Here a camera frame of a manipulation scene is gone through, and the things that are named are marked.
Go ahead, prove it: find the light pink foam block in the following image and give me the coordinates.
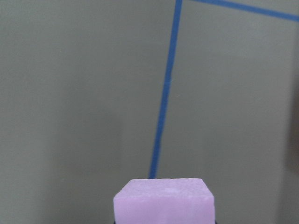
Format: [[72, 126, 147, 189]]
[[113, 178, 215, 224]]

